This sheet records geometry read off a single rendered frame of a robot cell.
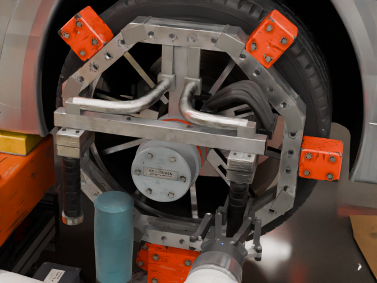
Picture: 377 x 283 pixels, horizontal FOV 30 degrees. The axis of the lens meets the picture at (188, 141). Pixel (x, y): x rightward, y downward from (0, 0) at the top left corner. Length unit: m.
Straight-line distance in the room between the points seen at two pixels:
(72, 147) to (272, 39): 0.46
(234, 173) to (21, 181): 0.72
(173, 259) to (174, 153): 0.38
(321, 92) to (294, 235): 1.38
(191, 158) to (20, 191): 0.59
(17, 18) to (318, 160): 0.79
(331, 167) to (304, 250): 1.29
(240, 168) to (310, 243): 1.56
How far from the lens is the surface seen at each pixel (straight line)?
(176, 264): 1.72
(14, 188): 1.84
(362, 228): 2.97
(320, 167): 1.54
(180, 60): 1.50
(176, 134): 1.34
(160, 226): 1.73
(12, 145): 1.91
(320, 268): 2.72
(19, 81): 1.82
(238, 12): 1.53
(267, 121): 1.37
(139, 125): 1.36
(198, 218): 1.75
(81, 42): 1.55
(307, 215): 3.03
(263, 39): 1.45
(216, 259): 1.16
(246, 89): 1.38
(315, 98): 1.57
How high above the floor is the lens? 1.53
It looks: 25 degrees down
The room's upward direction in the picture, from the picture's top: 3 degrees clockwise
